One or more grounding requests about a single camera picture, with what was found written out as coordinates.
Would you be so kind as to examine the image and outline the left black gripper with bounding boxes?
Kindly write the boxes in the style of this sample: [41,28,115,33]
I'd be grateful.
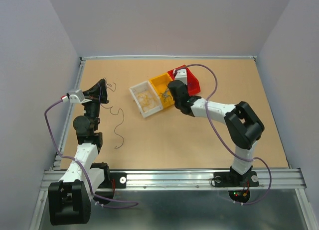
[82,79,109,131]

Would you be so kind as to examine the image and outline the blue wire bundle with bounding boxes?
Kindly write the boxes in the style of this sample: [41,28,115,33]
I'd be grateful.
[98,77,125,150]

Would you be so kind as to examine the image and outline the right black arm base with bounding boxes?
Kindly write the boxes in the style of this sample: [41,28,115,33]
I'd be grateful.
[211,171,259,188]

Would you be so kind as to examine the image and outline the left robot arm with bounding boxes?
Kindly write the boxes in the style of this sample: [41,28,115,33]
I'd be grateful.
[48,79,111,226]

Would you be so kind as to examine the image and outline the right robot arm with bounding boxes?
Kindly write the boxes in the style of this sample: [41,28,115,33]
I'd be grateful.
[168,80,265,185]

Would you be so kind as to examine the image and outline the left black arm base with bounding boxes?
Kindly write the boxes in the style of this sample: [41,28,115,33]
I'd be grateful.
[99,172,127,189]

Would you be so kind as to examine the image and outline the red plastic bin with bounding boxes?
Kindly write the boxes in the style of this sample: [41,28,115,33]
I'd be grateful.
[167,65,201,96]

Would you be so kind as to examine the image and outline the yellow plastic bin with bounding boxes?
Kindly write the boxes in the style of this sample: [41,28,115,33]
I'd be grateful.
[149,73,174,109]

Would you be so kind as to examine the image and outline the white plastic bin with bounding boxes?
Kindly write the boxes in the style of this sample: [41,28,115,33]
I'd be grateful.
[129,81,163,118]

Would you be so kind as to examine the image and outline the metal front plate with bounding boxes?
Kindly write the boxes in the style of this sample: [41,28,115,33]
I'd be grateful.
[28,189,315,230]

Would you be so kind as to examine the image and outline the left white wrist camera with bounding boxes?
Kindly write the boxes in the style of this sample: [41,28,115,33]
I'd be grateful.
[67,89,91,104]

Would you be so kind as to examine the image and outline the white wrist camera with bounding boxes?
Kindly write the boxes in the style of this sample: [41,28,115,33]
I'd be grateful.
[173,68,187,85]
[67,89,91,104]

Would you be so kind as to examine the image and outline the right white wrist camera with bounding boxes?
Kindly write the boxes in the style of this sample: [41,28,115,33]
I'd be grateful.
[173,68,187,85]

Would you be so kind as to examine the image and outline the aluminium back rail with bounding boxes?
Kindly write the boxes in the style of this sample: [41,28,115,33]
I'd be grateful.
[80,55,257,61]

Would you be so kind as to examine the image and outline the aluminium rail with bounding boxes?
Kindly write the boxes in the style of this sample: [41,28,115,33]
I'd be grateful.
[50,58,86,171]
[39,168,308,191]
[80,55,257,61]

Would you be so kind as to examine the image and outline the aluminium left rail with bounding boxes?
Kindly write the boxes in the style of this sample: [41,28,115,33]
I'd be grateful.
[50,58,86,171]

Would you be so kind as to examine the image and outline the aluminium front rail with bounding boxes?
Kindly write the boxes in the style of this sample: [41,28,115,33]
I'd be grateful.
[39,168,308,191]

